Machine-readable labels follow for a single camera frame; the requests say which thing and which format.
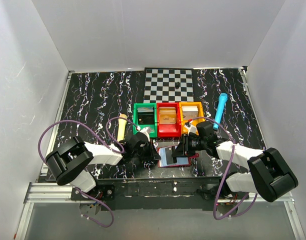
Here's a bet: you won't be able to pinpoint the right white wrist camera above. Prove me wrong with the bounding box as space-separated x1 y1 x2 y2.
184 119 197 135

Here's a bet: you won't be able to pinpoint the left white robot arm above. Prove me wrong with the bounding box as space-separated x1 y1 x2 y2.
45 132 161 200

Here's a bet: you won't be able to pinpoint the black credit card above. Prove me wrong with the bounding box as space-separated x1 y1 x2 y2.
160 146 178 167

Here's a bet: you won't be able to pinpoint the blue toy microphone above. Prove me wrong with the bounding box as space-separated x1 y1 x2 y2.
213 93 228 131

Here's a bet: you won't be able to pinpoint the green plastic bin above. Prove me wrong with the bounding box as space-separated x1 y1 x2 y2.
133 103 158 139

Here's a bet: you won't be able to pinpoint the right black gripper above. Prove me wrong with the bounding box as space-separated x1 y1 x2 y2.
171 133 207 157

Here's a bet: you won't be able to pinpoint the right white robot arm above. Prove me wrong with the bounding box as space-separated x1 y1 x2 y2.
172 121 299 203

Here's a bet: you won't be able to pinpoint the checkered chessboard mat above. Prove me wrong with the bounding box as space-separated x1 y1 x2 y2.
143 68 194 103

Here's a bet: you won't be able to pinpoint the white cards in yellow bin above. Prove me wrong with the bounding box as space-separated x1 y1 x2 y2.
181 105 199 120

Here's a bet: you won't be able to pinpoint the dark cards in green bin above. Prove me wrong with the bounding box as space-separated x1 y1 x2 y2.
137 107 155 125

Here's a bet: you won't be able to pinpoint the red plastic bin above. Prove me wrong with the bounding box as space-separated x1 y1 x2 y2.
156 102 182 138

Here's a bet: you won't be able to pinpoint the red leather card holder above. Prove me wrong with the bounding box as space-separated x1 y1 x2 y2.
157 145 199 168

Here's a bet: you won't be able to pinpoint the cream toy microphone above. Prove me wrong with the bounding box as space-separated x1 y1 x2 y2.
117 113 127 142

